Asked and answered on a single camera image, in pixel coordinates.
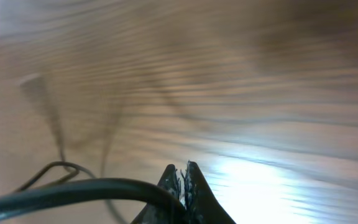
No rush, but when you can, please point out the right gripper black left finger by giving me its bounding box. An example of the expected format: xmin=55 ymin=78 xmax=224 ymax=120
xmin=131 ymin=164 xmax=185 ymax=224

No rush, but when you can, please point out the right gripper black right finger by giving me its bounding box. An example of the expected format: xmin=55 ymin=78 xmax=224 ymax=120
xmin=183 ymin=161 xmax=236 ymax=224

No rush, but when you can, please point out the black usb cable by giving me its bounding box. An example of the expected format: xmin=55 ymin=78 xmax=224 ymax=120
xmin=0 ymin=73 xmax=186 ymax=224

